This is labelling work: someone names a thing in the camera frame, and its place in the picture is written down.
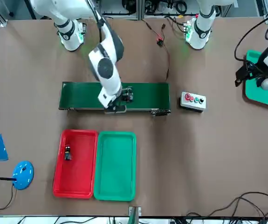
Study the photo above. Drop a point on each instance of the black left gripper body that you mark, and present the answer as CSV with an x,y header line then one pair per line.
x,y
255,67

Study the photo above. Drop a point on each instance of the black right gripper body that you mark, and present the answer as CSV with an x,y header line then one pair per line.
x,y
119,98

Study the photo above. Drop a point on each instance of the grey push-button control box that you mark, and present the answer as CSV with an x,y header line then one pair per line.
x,y
193,100

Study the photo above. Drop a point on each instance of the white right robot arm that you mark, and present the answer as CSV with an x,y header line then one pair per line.
x,y
111,81

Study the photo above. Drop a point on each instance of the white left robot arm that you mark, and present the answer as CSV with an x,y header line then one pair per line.
x,y
200,32

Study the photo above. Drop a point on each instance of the green belt conveyor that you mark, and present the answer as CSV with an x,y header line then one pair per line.
x,y
82,95

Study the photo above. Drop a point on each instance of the small green plastic tray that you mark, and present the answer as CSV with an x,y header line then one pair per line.
x,y
259,93

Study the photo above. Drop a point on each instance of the large green plastic tray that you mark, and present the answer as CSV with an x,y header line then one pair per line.
x,y
115,165

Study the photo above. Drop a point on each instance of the red plastic tray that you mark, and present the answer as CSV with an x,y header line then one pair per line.
x,y
80,168

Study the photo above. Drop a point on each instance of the blue desk lamp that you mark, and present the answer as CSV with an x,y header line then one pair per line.
x,y
23,175

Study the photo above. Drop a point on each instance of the black switch module red light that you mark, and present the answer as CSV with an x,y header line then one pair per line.
x,y
160,42

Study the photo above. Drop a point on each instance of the aluminium frame post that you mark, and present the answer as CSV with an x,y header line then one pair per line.
x,y
135,214

